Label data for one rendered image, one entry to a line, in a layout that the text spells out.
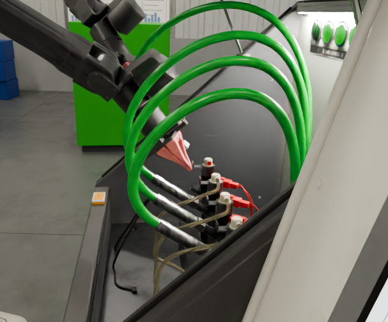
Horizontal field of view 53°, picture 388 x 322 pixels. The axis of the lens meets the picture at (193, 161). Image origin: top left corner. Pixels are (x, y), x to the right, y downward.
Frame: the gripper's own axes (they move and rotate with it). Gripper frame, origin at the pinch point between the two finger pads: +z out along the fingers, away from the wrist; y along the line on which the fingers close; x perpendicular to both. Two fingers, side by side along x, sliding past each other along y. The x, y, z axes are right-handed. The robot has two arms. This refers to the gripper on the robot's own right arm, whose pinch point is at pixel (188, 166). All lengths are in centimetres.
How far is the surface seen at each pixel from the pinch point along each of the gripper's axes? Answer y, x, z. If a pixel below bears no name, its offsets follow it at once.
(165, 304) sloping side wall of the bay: -1.5, -35.0, 5.0
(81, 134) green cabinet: -167, 301, -38
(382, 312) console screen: 20, -50, 6
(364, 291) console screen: 20, -48, 5
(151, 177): -2.9, -10.5, -4.3
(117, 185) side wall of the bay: -28.5, 26.4, -2.7
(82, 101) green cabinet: -142, 301, -61
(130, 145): 1.6, -19.4, -11.2
